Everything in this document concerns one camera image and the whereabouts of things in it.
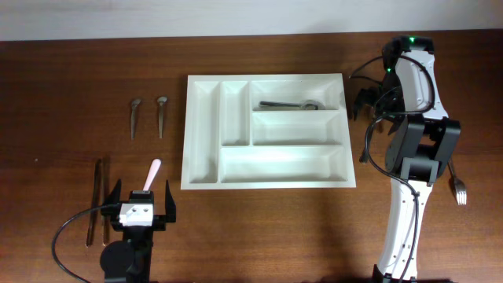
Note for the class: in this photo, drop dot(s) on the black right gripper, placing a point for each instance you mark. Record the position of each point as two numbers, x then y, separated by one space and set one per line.
366 94

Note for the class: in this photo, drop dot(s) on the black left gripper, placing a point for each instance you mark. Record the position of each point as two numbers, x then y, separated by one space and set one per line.
112 206

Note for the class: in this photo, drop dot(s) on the steel spoon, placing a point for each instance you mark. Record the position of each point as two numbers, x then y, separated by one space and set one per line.
304 105

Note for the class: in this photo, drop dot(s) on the steel tablespoon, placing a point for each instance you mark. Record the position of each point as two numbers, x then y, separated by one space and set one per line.
364 157

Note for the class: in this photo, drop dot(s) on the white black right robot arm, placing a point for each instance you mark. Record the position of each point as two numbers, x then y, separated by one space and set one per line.
424 138

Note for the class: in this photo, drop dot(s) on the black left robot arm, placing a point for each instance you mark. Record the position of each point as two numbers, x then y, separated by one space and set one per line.
129 259

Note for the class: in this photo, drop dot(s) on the steel table knife right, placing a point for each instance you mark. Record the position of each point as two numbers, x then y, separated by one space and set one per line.
104 193

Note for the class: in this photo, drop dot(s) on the steel table knife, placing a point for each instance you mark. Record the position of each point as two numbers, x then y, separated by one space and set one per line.
104 193
94 203

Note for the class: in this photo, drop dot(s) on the steel table knife left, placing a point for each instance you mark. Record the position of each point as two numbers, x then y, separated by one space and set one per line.
94 203

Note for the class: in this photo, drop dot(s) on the small steel teaspoon left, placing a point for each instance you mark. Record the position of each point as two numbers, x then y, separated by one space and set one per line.
133 116

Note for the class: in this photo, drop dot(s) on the small steel teaspoon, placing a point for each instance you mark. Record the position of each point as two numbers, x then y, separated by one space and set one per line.
161 101
133 116

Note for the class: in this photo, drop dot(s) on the small steel teaspoon right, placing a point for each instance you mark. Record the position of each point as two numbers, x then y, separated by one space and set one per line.
161 101

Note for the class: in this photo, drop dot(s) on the white plastic cutlery tray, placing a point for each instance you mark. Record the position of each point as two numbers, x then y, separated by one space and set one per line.
231 142

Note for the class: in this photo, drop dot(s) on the steel fork outer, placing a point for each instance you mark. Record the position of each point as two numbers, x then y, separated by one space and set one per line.
458 186

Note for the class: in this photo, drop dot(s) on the pink handled utensil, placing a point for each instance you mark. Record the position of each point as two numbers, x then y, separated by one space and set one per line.
153 170

